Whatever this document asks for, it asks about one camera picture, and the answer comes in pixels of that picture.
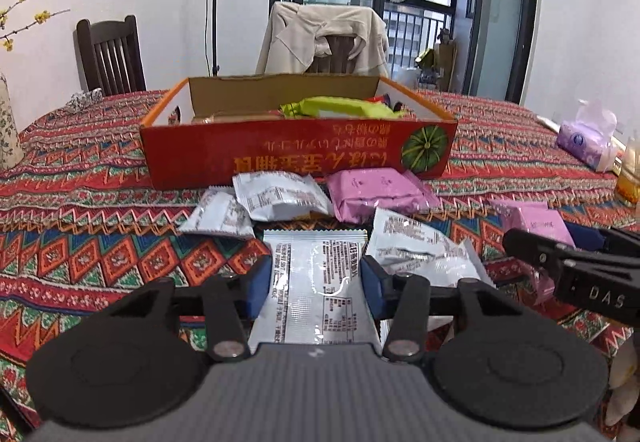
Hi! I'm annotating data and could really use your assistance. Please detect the green snack packet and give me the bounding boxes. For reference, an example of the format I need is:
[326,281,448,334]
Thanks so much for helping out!
[280,100,321,119]
[300,96,401,120]

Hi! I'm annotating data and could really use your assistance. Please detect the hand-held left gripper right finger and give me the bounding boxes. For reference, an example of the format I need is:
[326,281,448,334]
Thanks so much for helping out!
[361,256,501,364]

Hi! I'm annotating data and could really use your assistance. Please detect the pink snack packet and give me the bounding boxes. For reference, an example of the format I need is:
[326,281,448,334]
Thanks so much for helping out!
[530,267,556,307]
[326,169,443,224]
[487,199,576,253]

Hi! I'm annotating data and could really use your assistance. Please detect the yellow glass jar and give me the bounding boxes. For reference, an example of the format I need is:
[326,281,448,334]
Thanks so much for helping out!
[614,137,640,207]

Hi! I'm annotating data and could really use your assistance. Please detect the floral ceramic vase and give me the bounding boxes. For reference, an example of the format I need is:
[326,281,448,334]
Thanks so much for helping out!
[0,74,25,167]

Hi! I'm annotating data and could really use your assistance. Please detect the dark wooden chair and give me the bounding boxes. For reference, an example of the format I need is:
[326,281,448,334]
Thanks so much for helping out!
[76,15,147,96]
[305,36,353,74]

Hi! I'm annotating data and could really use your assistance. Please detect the small patterned pouch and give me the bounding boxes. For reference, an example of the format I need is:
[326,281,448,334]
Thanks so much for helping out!
[70,89,105,111]

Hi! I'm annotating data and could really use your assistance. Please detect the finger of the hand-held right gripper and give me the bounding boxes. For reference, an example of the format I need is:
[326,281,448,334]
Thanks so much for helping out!
[502,228,568,275]
[565,224,640,255]

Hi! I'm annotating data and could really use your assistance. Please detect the orange cardboard box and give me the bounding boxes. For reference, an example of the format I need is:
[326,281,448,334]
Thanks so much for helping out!
[139,74,458,191]

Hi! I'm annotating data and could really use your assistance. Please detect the red snack packet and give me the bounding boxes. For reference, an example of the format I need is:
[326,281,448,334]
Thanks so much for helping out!
[365,93,403,110]

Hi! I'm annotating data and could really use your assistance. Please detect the black framed glass door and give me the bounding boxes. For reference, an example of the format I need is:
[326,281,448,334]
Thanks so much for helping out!
[272,0,543,102]

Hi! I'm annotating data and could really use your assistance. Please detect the purple tissue pack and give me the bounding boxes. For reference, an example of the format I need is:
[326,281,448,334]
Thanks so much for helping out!
[556,99,621,173]

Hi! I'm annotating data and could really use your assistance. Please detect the yellow flower branches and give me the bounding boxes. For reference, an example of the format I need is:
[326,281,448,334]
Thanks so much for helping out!
[0,0,71,53]

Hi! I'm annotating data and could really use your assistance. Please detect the beige jacket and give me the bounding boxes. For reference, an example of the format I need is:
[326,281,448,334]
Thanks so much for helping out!
[255,2,391,78]

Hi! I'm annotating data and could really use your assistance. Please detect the white snack packet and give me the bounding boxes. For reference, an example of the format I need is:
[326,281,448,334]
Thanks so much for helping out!
[365,208,453,263]
[232,172,333,221]
[380,242,496,293]
[248,229,383,358]
[178,189,256,240]

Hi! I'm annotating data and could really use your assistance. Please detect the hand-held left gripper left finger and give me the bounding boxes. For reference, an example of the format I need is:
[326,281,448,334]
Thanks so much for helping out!
[120,256,273,362]

